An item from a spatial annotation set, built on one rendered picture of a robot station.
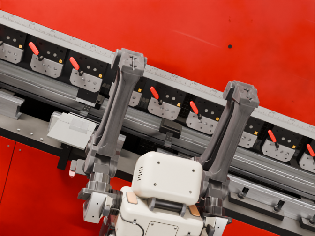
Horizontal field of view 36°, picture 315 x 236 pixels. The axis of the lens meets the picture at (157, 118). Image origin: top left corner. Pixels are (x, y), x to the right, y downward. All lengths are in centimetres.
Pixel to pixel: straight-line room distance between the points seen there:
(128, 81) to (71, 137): 76
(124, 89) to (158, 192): 35
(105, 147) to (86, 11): 80
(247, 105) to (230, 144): 16
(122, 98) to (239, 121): 43
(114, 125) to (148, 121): 108
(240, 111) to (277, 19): 63
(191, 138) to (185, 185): 113
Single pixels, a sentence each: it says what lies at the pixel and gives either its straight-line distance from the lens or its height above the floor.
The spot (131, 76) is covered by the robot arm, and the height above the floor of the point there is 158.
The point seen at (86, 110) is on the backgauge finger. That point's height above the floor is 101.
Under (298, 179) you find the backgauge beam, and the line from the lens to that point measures 287.
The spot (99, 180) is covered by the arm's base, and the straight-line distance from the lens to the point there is 165.
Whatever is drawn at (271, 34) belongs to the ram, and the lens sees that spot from 224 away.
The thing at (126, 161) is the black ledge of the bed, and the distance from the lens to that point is 249.
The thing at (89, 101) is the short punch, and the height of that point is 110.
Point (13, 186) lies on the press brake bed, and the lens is 262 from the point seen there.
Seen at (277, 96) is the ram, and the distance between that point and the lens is 233.
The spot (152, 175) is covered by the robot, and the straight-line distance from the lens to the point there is 157.
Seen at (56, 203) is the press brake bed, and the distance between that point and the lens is 260.
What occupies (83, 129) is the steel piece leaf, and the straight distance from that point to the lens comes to 234.
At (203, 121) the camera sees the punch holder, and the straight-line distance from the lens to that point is 236.
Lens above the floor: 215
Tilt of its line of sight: 25 degrees down
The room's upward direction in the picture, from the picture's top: 21 degrees clockwise
